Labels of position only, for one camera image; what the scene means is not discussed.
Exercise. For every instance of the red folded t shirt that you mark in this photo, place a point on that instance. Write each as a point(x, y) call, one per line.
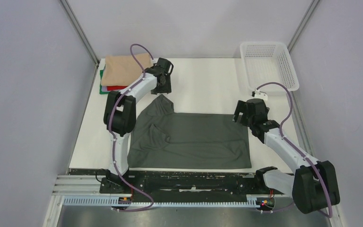
point(115, 88)

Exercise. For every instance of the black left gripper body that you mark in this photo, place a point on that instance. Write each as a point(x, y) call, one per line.
point(166, 88)

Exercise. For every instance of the green folded t shirt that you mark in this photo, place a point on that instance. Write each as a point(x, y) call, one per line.
point(101, 77)

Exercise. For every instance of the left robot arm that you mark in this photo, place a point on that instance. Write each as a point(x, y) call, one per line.
point(120, 113)

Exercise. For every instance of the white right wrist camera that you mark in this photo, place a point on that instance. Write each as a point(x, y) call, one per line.
point(259, 95)

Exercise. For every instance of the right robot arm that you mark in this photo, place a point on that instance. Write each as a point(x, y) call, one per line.
point(313, 184)

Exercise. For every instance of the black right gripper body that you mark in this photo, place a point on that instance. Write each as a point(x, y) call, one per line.
point(246, 119)

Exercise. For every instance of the white plastic basket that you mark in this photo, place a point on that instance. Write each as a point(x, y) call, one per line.
point(265, 62)

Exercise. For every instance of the dark grey t shirt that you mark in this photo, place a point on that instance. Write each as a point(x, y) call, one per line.
point(163, 138)

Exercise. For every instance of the aluminium rail profiles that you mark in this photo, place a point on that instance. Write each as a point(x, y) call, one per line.
point(76, 185)

